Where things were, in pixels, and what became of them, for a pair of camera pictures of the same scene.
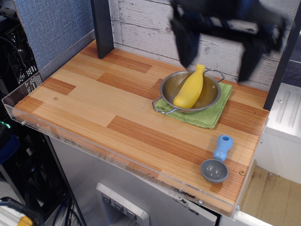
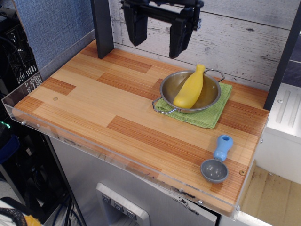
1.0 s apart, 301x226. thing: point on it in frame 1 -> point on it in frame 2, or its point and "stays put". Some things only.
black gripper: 254,20 -> 187,13
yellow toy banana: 189,94 stays put
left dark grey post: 102,24 stays put
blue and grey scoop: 216,170 stays put
